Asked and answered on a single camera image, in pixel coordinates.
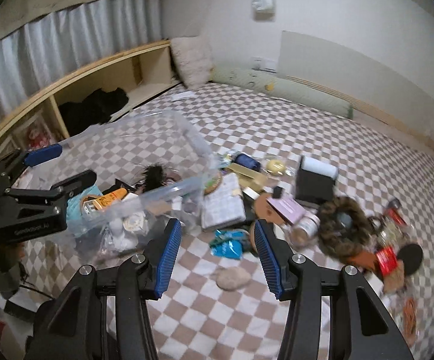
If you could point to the checkered bed sheet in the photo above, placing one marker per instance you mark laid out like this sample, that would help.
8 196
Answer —
314 138

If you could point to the white round device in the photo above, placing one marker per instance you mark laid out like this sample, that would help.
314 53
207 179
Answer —
133 223

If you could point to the clear plastic storage bin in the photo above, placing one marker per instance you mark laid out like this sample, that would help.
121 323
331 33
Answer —
157 135

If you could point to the wooden bedside shelf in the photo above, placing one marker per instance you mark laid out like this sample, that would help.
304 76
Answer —
100 63

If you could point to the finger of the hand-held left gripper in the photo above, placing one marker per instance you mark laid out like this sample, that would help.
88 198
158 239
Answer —
44 154
74 182

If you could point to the clear bag red flowers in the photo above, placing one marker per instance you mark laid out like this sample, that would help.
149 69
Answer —
40 135

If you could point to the leopard fur scrunchie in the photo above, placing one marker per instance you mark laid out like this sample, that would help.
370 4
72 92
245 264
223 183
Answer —
329 232

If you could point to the black box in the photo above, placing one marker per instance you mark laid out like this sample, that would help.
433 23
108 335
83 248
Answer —
312 187

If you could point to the beige stone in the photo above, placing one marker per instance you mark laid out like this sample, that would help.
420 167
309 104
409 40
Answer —
233 278

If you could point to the checked notebook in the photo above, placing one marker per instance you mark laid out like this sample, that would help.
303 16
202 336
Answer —
222 202

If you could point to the orange tube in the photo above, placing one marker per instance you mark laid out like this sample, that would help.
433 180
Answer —
110 198

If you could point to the white paper sheet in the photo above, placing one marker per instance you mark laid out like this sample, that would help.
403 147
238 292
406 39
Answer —
185 96

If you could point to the small white box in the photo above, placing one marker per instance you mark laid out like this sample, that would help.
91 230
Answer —
250 194

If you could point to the jar with white lid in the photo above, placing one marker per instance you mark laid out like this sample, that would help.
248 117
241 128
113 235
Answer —
305 228

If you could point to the white cube charger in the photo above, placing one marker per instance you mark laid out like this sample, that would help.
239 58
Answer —
91 206

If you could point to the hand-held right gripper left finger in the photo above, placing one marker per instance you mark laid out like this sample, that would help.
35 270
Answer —
168 258

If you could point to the olive yellow box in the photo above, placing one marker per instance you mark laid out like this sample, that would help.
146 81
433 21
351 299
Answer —
248 177

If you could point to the black round disc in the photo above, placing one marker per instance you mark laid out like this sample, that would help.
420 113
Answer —
411 258

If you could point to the white wall switch panel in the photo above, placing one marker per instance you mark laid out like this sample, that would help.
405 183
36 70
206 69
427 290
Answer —
265 64

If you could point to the black feathery hair piece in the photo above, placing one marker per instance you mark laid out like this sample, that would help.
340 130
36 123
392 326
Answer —
153 176

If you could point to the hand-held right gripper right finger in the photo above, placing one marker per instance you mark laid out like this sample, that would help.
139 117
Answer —
269 258

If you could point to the yellow donut in bag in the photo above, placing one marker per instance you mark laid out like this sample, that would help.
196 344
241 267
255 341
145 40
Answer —
276 167

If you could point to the green bolster pillow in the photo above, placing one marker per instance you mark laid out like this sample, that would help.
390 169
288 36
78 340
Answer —
295 95

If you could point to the teal packet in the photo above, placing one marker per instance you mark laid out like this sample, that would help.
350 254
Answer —
228 249

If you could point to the black cloth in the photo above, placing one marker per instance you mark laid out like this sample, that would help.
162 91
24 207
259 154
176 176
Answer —
89 110

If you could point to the brown leather piece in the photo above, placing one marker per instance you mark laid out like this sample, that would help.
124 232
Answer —
363 260

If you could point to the small black cube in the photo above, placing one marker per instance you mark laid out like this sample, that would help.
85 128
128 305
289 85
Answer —
278 193

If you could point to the light blue wipes packet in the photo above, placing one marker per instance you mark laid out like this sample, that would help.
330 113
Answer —
75 213

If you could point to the pink card packet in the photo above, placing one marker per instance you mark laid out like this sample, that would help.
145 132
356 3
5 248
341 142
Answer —
286 210

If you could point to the grey curtain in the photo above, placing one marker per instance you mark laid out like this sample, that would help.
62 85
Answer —
70 33

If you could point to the green print round coaster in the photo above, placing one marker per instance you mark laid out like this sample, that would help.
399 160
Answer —
214 183

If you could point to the fluffy white pillow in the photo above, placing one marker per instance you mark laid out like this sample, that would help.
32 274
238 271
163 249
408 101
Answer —
190 62

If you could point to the wooden slat rail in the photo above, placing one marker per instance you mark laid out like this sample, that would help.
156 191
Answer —
389 120

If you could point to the brown cork coaster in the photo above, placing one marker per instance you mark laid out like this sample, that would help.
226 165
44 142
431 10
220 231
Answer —
263 206

